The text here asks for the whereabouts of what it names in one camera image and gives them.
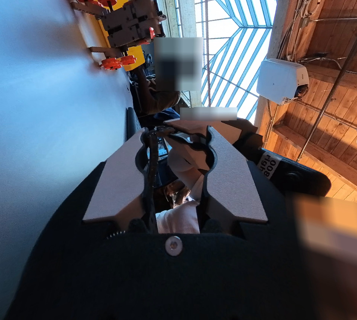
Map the metal conduit pipe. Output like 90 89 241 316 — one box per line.
296 44 357 162

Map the grey orange toy robot chassis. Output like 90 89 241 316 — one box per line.
70 0 168 71

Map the person's right forearm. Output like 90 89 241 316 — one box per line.
167 153 205 202

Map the grey toy track chain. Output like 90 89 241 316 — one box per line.
146 126 176 232

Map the dark blue bag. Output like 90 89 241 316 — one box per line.
153 108 181 120

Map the thin red rod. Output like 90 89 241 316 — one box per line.
204 0 213 109

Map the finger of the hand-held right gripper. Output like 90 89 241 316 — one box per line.
167 134 210 172
163 119 242 145

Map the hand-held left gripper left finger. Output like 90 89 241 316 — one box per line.
82 128 149 230

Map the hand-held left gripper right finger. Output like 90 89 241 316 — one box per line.
199 126 269 227

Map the grey desk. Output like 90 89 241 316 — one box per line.
0 0 135 320

